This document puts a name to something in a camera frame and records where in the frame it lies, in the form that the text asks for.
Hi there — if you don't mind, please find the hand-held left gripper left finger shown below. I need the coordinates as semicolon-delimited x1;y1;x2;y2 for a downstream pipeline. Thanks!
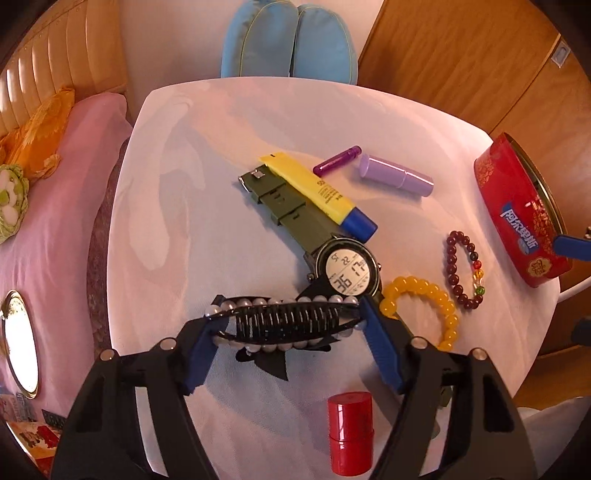
51;318;222;480

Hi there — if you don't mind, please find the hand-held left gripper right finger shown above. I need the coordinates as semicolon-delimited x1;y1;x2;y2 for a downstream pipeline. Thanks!
360;295;539;480

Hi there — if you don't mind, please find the red round tin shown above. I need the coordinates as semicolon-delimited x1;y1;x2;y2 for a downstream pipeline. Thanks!
473;132;573;289

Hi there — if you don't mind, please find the black pearl hair clip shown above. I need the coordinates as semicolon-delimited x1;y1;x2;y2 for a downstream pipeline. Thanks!
203;293;370;381

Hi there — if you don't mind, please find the green digital wristwatch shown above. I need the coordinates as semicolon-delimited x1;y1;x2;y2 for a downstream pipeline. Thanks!
238;168;455;407

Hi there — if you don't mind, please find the white pipe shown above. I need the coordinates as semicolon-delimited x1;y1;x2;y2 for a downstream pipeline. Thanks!
556;279;591;305

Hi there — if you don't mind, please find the red lipstick case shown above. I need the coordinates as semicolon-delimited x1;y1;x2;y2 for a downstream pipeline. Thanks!
327;391;375;477

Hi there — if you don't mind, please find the person's light clothing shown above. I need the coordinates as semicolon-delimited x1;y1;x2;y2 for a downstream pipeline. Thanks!
516;406;575;480

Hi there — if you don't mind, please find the lilac lipstick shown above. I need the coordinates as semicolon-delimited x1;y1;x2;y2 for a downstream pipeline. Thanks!
359;154;435;198

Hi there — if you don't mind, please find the yellow tube with blue cap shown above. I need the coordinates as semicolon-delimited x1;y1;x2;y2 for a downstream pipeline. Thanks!
259;152;378;244

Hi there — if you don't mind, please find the gold round tin lid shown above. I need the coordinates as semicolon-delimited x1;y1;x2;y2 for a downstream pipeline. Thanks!
0;290;40;398

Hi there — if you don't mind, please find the small purple tube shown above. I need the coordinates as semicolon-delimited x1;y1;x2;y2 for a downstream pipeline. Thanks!
313;145;363;177

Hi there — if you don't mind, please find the pink bed sheet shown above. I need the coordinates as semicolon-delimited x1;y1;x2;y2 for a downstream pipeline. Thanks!
0;92;133;416

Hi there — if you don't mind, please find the red and white carton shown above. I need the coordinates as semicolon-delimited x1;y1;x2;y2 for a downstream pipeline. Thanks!
10;418;63;455

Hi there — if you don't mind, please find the wooden wardrobe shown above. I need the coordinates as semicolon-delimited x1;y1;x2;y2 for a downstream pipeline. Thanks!
358;0;591;356

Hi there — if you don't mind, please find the green cabbage plush toy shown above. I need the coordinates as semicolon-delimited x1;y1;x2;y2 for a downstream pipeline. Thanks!
0;164;30;245

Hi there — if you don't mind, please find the orange floral pillow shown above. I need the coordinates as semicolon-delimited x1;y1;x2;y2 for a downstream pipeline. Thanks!
0;88;75;181

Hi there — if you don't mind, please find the blue padded chair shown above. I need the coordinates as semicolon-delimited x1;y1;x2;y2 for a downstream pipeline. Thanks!
221;0;358;85

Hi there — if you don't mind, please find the beige padded headboard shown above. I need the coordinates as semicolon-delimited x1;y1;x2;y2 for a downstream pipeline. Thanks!
0;0;128;139

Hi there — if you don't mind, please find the yellow bead bracelet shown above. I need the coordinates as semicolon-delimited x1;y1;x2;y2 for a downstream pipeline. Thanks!
379;275;460;354

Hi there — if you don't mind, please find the dark red bead bracelet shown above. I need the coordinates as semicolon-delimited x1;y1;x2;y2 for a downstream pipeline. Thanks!
445;230;486;311

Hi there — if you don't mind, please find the wooden bed frame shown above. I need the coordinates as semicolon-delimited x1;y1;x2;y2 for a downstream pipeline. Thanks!
86;138;134;365

